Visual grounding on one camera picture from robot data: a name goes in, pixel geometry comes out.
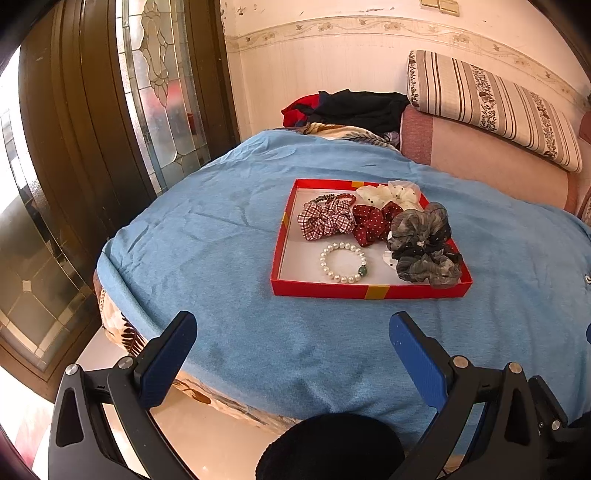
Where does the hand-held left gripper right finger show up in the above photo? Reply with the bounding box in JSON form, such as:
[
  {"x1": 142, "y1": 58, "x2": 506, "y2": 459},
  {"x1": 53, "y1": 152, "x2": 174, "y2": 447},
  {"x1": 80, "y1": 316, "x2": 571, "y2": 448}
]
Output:
[{"x1": 389, "y1": 311, "x2": 571, "y2": 480}]

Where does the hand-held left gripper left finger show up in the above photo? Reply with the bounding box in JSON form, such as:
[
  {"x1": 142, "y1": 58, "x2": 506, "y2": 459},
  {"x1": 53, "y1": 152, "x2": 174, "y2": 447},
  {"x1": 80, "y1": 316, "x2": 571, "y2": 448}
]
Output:
[{"x1": 46, "y1": 310, "x2": 199, "y2": 480}]

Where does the grey sheer scrunchie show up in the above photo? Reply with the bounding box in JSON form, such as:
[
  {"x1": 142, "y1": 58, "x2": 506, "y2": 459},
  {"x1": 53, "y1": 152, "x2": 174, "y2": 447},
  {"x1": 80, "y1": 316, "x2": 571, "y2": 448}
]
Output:
[{"x1": 385, "y1": 202, "x2": 463, "y2": 289}]

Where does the white pearl bracelet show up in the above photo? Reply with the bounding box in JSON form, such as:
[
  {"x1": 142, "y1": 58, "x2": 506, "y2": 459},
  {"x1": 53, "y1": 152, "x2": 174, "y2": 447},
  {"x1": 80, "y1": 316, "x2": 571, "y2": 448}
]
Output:
[{"x1": 318, "y1": 242, "x2": 370, "y2": 284}]

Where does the dark red polka dot scrunchie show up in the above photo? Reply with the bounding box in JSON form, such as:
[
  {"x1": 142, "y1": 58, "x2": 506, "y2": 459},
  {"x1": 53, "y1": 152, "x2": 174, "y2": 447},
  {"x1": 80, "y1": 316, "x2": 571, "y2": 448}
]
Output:
[{"x1": 351, "y1": 200, "x2": 404, "y2": 248}]

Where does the red cardboard box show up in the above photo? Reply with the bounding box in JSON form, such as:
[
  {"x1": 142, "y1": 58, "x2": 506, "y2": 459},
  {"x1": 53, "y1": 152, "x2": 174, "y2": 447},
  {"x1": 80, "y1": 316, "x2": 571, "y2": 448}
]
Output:
[{"x1": 270, "y1": 178, "x2": 474, "y2": 301}]

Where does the red plaid scrunchie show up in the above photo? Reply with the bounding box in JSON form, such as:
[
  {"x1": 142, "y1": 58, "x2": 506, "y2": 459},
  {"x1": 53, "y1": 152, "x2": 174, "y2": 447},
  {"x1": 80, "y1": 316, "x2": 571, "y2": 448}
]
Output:
[{"x1": 297, "y1": 199, "x2": 355, "y2": 241}]

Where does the leopard print hair tie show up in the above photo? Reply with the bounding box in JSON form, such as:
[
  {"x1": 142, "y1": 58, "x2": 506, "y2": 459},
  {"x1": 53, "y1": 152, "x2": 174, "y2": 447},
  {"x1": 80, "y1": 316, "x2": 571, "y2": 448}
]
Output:
[{"x1": 307, "y1": 194, "x2": 357, "y2": 208}]

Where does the blue blanket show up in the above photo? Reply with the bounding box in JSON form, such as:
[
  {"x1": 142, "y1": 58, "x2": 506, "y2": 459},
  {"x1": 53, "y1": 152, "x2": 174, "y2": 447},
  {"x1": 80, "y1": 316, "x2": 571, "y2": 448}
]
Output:
[{"x1": 96, "y1": 129, "x2": 591, "y2": 444}]

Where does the cream polka dot scrunchie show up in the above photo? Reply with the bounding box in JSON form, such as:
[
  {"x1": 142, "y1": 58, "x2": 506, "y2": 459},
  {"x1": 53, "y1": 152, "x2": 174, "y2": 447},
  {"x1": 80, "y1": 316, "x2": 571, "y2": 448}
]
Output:
[{"x1": 355, "y1": 180, "x2": 424, "y2": 212}]

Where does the pink sofa cushion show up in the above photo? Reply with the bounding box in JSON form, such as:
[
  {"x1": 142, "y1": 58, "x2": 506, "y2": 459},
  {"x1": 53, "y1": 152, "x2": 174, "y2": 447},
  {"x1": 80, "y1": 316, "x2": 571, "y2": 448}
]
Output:
[{"x1": 399, "y1": 107, "x2": 591, "y2": 222}]

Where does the black clothing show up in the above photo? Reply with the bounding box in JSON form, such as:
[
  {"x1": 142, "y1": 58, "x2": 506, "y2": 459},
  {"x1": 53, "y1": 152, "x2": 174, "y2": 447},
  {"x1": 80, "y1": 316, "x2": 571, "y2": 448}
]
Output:
[{"x1": 305, "y1": 90, "x2": 411, "y2": 137}]

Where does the wooden stained glass door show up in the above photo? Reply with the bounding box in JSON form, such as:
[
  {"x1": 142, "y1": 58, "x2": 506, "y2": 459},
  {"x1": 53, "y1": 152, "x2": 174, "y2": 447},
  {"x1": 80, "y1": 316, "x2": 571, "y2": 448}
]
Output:
[{"x1": 0, "y1": 0, "x2": 241, "y2": 402}]

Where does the striped floral pillow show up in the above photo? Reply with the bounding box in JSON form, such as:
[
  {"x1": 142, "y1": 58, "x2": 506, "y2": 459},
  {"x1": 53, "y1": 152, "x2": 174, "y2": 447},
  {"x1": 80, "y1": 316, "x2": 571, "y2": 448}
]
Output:
[{"x1": 406, "y1": 50, "x2": 583, "y2": 174}]

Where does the red clothing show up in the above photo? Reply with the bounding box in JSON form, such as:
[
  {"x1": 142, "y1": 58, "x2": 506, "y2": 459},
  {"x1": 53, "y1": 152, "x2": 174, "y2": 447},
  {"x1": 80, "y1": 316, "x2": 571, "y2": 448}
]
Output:
[{"x1": 281, "y1": 95, "x2": 321, "y2": 127}]

